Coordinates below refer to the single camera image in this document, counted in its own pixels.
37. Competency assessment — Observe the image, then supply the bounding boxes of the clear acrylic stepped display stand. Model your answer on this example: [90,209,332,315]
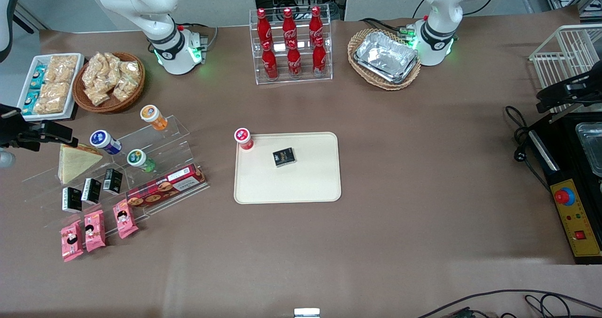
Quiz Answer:
[21,115,211,237]

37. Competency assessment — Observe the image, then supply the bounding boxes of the cables at left arm base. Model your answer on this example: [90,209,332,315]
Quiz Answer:
[359,17,417,39]

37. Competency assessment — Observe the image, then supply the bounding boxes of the teal snack packet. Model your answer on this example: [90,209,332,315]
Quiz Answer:
[22,91,41,116]
[29,65,47,89]

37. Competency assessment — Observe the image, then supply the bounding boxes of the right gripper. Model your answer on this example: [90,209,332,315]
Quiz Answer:
[0,103,79,151]

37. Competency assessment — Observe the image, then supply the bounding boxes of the red lid small bottle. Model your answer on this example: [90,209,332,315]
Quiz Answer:
[234,127,255,152]

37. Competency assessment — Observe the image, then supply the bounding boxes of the green small bottle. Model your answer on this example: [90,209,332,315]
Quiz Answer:
[127,149,157,173]

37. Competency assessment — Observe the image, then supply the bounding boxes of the black power cable with plug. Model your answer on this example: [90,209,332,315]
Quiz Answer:
[505,105,552,192]

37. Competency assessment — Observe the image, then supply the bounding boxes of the cables at right arm base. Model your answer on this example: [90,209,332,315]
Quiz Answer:
[175,23,220,55]

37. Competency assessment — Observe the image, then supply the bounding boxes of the red cola bottle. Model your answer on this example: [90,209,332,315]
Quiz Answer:
[256,8,273,50]
[261,40,279,80]
[286,40,302,79]
[282,8,297,49]
[312,37,327,78]
[309,6,324,48]

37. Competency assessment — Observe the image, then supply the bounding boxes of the orange small bottle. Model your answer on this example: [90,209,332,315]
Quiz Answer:
[140,104,168,131]

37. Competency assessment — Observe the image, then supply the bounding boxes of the black table appliance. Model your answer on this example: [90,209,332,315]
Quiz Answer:
[528,111,602,265]

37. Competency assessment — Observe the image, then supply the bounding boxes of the steel appliance pan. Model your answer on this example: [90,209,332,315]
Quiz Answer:
[575,122,602,177]

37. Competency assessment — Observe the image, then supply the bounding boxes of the aluminium foil tray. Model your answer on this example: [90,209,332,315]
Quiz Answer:
[356,31,419,79]
[354,57,420,85]

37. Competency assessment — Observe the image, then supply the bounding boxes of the light wicker basket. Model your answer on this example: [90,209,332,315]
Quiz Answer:
[347,28,422,91]

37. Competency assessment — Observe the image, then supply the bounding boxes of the triangular sandwich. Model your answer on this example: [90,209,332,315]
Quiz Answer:
[57,144,103,185]

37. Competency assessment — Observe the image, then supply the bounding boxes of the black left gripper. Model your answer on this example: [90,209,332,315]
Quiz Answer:
[537,71,602,113]

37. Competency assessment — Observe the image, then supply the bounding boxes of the small black box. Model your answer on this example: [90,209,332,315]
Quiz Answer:
[81,178,102,204]
[272,147,296,167]
[103,168,124,195]
[62,187,83,214]

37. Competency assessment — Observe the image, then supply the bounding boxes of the yellow control panel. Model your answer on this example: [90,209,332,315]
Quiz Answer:
[549,179,602,258]

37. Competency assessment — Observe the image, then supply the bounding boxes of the black cables on table edge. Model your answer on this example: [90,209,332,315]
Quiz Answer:
[416,289,602,318]

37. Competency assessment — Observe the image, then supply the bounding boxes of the white rectangular snack tray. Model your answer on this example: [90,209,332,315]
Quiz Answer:
[16,53,85,121]

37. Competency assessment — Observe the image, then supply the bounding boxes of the blue small bottle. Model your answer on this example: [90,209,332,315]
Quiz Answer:
[89,130,122,156]

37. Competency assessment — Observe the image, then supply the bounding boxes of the red emergency stop button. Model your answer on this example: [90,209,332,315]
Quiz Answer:
[554,186,576,206]

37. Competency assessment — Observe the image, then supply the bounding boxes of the beige plastic tray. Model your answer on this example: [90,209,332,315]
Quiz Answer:
[234,131,342,205]

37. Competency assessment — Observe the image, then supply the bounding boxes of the white wire basket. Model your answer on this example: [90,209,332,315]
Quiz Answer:
[529,24,602,115]

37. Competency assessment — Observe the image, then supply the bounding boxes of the pink snack packet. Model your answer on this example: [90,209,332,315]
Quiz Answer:
[84,210,106,253]
[60,220,84,262]
[112,199,139,239]

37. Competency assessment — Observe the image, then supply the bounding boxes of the rice cracker packet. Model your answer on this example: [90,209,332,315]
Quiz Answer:
[46,55,79,84]
[36,82,71,115]

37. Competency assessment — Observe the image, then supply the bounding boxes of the red plaid cookie box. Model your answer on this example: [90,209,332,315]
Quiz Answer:
[126,164,207,209]

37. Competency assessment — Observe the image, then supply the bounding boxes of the cables at arm base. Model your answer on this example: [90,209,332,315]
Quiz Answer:
[175,23,220,55]
[359,17,417,39]

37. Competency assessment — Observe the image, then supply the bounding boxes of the clear acrylic bottle rack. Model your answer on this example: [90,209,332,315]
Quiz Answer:
[249,4,333,86]

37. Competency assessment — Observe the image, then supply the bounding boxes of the brown wicker basket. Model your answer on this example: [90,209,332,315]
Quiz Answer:
[72,51,146,114]

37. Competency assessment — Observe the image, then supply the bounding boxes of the clear bag of crackers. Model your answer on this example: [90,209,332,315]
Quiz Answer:
[82,53,110,87]
[85,87,111,107]
[121,60,142,81]
[104,53,127,81]
[112,77,140,103]

